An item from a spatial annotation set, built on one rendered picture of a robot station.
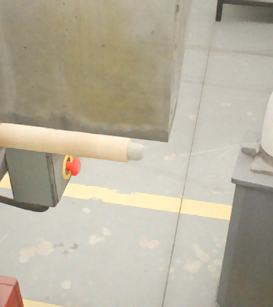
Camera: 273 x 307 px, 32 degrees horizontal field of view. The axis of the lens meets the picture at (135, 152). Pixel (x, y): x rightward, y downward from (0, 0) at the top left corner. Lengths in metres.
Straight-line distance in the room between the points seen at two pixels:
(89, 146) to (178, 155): 2.06
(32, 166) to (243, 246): 0.91
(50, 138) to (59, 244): 1.58
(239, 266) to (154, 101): 1.39
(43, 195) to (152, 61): 0.68
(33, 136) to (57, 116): 0.22
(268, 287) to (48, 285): 0.88
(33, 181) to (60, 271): 1.14
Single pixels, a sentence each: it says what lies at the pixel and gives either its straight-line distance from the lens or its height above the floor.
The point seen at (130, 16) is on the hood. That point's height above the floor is 1.50.
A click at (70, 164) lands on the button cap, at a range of 1.03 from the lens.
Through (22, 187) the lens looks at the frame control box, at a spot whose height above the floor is 0.97.
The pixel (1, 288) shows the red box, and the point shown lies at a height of 0.62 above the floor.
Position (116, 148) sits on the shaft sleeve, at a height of 1.26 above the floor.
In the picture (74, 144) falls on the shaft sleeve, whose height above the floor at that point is 1.26.
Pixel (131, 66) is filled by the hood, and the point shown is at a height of 1.46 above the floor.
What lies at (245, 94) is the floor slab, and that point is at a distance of 3.28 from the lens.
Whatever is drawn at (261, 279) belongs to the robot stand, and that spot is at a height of 0.27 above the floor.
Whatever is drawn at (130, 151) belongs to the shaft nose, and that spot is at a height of 1.26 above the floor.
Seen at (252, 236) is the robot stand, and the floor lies 0.47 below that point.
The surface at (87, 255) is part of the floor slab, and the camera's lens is 2.14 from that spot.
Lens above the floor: 1.63
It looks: 38 degrees down
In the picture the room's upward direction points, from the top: straight up
